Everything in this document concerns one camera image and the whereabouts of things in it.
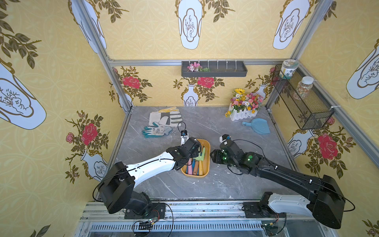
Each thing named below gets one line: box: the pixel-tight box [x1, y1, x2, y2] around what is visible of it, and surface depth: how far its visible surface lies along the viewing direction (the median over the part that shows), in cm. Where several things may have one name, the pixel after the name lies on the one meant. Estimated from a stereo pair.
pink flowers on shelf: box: [187, 61, 211, 73], surface depth 89 cm
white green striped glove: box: [148, 111, 183, 127], surface depth 116 cm
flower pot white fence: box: [225, 88, 264, 121], surface depth 106 cm
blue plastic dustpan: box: [241, 118, 271, 135], surface depth 109 cm
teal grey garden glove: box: [141, 121, 173, 138], surface depth 108 cm
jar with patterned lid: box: [279, 58, 300, 80], surface depth 87 cm
